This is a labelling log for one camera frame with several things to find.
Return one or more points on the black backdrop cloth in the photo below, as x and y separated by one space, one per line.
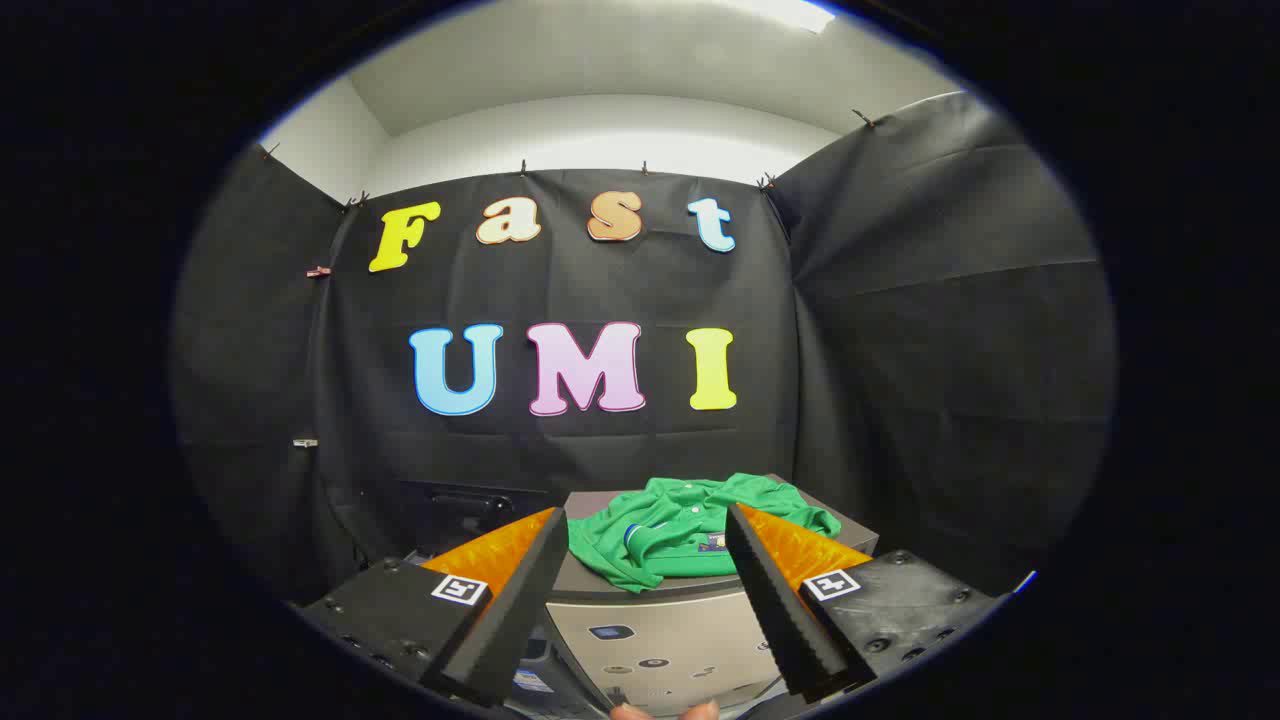
600 280

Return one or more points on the green polo shirt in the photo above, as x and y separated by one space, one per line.
660 530

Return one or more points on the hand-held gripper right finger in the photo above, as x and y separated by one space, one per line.
775 610

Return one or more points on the dark grey washing machine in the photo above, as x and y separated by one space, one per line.
450 520

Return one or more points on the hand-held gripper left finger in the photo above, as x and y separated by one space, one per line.
520 610

